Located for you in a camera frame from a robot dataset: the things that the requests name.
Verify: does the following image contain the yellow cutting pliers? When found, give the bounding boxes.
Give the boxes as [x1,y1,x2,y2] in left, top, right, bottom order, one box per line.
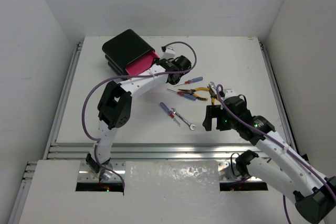
[207,84,218,105]

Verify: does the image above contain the blue screwdriver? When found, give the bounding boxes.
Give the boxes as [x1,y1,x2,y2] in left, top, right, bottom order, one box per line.
[175,77,203,87]
[167,89,196,101]
[159,102,181,126]

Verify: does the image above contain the yellow needle-nose pliers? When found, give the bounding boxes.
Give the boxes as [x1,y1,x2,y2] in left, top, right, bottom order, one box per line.
[179,87,209,101]

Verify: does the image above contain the pink top drawer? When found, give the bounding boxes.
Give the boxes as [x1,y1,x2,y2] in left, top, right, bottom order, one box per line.
[125,51,159,76]

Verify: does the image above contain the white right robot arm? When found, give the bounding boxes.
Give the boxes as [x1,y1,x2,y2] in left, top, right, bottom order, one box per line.
[203,95,335,223]

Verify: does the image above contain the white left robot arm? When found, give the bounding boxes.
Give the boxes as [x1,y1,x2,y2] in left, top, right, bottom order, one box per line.
[86,56,194,174]

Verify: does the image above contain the silver wrench upper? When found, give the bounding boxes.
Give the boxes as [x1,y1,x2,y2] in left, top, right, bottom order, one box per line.
[209,82,217,91]

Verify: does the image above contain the silver wrench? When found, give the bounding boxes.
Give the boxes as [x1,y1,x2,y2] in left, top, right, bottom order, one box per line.
[172,108,196,131]
[209,82,217,91]

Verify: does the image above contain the silver wrench lower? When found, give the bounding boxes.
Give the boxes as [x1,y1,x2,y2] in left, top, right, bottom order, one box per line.
[172,108,196,131]

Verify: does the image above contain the black drawer cabinet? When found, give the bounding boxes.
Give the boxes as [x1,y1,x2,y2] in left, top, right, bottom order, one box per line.
[102,29,155,76]

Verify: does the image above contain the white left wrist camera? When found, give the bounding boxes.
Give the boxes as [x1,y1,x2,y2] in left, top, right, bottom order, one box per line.
[161,46,176,59]

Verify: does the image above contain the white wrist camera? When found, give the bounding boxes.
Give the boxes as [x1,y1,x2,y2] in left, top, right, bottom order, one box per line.
[161,46,176,59]
[219,89,237,101]

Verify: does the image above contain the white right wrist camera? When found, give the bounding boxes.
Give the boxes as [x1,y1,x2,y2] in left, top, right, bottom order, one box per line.
[219,89,237,101]

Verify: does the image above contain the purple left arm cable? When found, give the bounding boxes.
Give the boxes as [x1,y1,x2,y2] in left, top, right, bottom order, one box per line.
[81,41,197,190]

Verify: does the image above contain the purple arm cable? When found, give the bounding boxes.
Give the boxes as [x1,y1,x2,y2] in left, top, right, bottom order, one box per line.
[216,84,336,224]
[81,41,197,190]

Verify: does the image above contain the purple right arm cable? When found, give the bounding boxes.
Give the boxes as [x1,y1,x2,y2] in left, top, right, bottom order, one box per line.
[216,84,336,224]

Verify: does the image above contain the aluminium rail frame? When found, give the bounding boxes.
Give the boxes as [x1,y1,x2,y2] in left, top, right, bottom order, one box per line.
[21,41,295,190]

